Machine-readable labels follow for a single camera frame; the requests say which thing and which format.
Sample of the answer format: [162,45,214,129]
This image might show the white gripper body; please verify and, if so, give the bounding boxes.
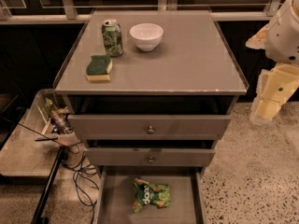
[258,63,299,105]

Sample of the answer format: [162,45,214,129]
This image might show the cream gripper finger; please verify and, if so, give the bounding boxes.
[246,25,268,49]
[249,97,281,122]

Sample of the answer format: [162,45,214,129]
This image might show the green rice chip bag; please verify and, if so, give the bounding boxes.
[133,178,170,213]

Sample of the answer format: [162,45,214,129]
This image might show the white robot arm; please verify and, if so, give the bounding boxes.
[246,0,299,124]

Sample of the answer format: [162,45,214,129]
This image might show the grey drawer cabinet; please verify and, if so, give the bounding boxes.
[51,9,250,179]

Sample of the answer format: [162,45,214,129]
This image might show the grey middle drawer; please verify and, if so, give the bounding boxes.
[86,147,215,166]

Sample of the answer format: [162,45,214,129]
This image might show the grey drawer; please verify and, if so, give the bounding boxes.
[86,147,215,166]
[93,166,207,224]
[68,115,231,140]

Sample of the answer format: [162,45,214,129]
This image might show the grey bottom drawer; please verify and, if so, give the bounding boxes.
[93,166,207,224]

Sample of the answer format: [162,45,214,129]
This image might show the grey top drawer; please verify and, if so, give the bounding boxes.
[68,115,231,140]

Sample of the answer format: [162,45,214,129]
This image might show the metal window railing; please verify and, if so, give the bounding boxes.
[0,0,285,24]

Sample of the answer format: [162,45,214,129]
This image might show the white bowl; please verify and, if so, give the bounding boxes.
[130,23,164,51]

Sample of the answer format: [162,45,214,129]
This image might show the green soda can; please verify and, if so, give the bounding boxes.
[101,19,123,57]

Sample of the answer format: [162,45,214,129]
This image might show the green yellow sponge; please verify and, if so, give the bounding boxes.
[86,55,113,82]

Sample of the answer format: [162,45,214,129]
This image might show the clutter items in bin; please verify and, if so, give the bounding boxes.
[38,98,73,134]

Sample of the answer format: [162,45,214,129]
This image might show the black cable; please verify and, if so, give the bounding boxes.
[60,141,100,224]

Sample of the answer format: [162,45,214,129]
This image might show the black metal floor frame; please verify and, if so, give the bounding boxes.
[31,147,64,224]

